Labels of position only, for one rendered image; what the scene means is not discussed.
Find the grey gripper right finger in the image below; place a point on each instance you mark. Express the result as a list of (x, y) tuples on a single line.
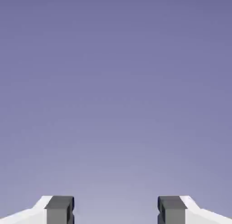
[(173, 211)]

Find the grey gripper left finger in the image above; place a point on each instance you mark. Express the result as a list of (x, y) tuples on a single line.
[(58, 211)]

